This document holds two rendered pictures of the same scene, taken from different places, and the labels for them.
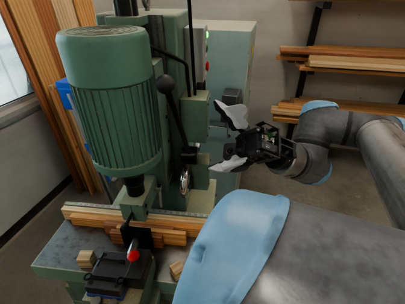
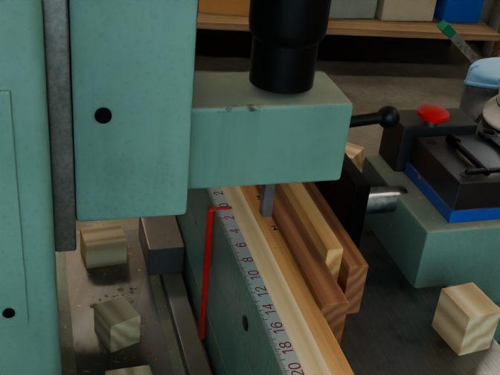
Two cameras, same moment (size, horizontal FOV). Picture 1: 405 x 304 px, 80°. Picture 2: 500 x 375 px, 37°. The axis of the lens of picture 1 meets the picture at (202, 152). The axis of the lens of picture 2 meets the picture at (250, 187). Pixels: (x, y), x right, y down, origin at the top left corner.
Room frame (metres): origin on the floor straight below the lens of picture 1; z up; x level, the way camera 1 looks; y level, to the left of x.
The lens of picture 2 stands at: (0.78, 0.68, 1.29)
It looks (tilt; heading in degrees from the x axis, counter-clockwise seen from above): 30 degrees down; 245
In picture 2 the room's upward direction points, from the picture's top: 6 degrees clockwise
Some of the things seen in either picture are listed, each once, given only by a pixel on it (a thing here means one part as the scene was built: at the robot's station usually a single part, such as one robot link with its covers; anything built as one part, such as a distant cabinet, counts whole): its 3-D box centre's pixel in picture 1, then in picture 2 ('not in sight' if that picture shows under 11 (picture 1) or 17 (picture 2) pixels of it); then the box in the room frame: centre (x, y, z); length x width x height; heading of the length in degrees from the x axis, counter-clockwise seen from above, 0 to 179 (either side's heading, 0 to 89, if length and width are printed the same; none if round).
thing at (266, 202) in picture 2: not in sight; (268, 189); (0.53, 0.20, 0.97); 0.01 x 0.01 x 0.05; 83
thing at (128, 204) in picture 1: (141, 198); (251, 135); (0.55, 0.19, 1.03); 0.14 x 0.07 x 0.09; 173
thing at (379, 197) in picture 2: (134, 247); (366, 201); (0.43, 0.20, 0.95); 0.09 x 0.07 x 0.09; 83
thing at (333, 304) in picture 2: (139, 230); (286, 241); (0.51, 0.21, 0.92); 0.23 x 0.02 x 0.04; 83
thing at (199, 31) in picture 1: (196, 53); not in sight; (0.83, 0.02, 1.40); 0.10 x 0.06 x 0.16; 173
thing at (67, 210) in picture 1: (147, 220); (238, 233); (0.55, 0.19, 0.93); 0.60 x 0.02 x 0.05; 83
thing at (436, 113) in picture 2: (132, 256); (432, 113); (0.36, 0.17, 1.02); 0.03 x 0.03 x 0.01
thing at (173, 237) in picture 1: (151, 234); (289, 206); (0.49, 0.16, 0.93); 0.22 x 0.01 x 0.06; 83
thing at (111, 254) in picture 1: (120, 271); (463, 157); (0.34, 0.21, 0.99); 0.13 x 0.11 x 0.06; 83
